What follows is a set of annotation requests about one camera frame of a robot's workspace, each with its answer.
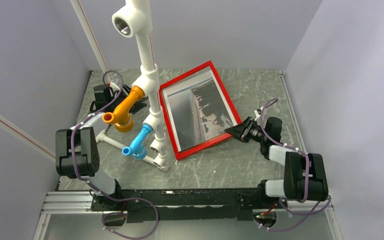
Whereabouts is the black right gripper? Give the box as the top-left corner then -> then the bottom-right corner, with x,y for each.
225,116 -> 268,144

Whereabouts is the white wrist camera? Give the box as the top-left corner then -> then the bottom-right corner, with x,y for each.
108,81 -> 121,91
254,107 -> 265,122

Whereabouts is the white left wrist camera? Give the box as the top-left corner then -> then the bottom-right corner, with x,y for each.
108,81 -> 121,91

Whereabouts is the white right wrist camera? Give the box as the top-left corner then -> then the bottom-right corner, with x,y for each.
254,107 -> 265,122

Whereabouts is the white diagonal pole left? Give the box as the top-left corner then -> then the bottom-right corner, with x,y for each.
0,114 -> 55,163

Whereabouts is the blue pipe elbow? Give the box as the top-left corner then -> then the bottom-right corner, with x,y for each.
122,123 -> 153,160

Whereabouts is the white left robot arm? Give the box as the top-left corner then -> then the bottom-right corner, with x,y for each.
55,85 -> 127,210

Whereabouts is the red picture frame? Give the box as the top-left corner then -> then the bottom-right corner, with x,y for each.
158,60 -> 243,162

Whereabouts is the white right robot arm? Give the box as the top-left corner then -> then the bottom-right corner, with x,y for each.
225,117 -> 329,208

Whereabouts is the aluminium extrusion frame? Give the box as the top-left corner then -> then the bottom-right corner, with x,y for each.
33,191 -> 344,240

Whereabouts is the orange pipe elbow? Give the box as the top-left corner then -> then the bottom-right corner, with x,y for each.
102,86 -> 145,133

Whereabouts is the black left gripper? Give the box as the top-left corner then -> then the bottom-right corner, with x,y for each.
108,84 -> 150,115

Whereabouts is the white pole with red stripe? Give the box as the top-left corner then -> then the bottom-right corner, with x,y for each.
70,0 -> 110,73

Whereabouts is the white pipe stand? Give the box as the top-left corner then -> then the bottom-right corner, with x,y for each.
111,0 -> 169,171

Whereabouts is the black and white photo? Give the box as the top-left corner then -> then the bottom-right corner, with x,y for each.
162,66 -> 238,153

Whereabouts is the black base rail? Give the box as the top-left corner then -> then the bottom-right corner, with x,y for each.
90,186 -> 280,223

